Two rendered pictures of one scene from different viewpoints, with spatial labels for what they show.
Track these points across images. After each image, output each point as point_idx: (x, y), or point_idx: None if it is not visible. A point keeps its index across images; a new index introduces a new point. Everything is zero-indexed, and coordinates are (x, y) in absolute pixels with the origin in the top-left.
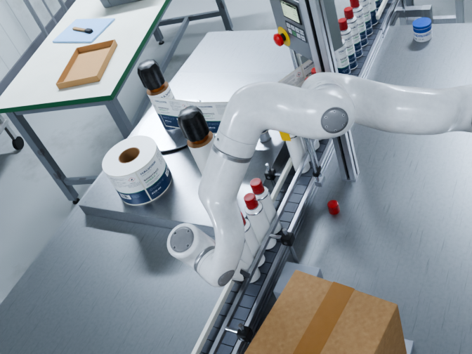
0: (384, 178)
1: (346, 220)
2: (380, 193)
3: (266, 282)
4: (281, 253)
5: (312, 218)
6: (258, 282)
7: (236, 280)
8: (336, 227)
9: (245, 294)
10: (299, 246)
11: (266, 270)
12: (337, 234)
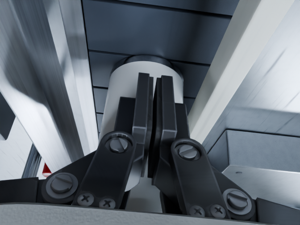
0: (16, 178)
1: (22, 147)
2: (5, 168)
3: (78, 62)
4: (85, 128)
5: (88, 152)
6: (106, 60)
7: (136, 130)
8: (31, 141)
9: (150, 5)
10: (81, 119)
11: (100, 95)
12: (18, 133)
